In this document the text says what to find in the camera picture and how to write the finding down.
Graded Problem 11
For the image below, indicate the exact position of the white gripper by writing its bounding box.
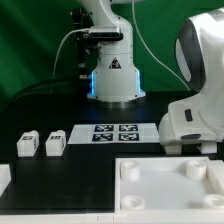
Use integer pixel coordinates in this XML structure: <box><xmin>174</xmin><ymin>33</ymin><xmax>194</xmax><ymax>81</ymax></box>
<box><xmin>158</xmin><ymin>94</ymin><xmax>224</xmax><ymax>154</ymax></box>

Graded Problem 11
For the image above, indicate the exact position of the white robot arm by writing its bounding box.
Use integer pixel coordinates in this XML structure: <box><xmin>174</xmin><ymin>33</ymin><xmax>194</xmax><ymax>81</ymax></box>
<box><xmin>77</xmin><ymin>0</ymin><xmax>224</xmax><ymax>154</ymax></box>

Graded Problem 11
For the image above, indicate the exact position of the white square tabletop panel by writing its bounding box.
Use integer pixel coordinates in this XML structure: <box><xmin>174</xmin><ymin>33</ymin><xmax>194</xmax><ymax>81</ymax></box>
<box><xmin>115</xmin><ymin>157</ymin><xmax>224</xmax><ymax>211</ymax></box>

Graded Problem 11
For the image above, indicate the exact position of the white sheet with markers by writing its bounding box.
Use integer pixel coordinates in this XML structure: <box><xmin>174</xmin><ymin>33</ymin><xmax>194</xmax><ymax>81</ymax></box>
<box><xmin>68</xmin><ymin>123</ymin><xmax>159</xmax><ymax>144</ymax></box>

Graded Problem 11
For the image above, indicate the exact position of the white L-shaped obstacle fence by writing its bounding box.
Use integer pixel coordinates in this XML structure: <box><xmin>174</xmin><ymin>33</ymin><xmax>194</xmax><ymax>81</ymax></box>
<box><xmin>0</xmin><ymin>163</ymin><xmax>224</xmax><ymax>224</ymax></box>

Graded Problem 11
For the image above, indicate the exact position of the black cable bundle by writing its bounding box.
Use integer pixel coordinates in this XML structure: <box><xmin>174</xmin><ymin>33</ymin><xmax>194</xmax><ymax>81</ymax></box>
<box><xmin>3</xmin><ymin>78</ymin><xmax>91</xmax><ymax>114</ymax></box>

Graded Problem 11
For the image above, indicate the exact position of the grey camera on base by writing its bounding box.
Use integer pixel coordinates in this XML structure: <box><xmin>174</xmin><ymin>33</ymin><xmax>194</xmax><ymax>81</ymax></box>
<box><xmin>88</xmin><ymin>26</ymin><xmax>123</xmax><ymax>41</ymax></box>

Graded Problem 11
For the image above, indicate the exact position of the white camera cable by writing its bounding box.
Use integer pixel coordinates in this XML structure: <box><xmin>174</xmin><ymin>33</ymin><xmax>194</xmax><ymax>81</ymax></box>
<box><xmin>52</xmin><ymin>27</ymin><xmax>91</xmax><ymax>80</ymax></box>

